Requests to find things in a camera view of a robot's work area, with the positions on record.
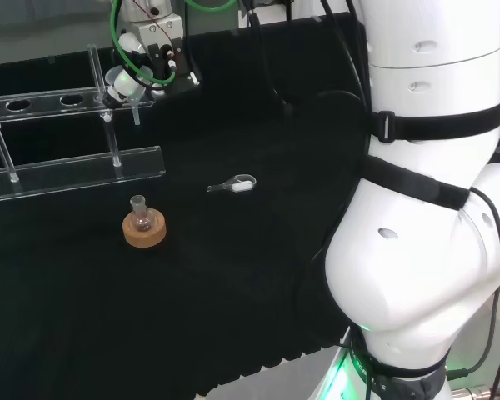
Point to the clear plastic funnel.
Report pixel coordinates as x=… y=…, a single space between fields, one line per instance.
x=136 y=110

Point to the clear cloth clip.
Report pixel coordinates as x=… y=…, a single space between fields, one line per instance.
x=316 y=18

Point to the clear glass weighing funnel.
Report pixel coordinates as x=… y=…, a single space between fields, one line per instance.
x=239 y=185

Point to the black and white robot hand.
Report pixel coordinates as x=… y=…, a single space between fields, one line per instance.
x=127 y=85

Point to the small round-bottom glass flask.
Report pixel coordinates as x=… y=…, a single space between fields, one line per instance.
x=141 y=218

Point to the clear acrylic funnel stand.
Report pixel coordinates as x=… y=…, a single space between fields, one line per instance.
x=75 y=171

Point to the black bench cloth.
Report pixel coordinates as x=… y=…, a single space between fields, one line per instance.
x=233 y=271

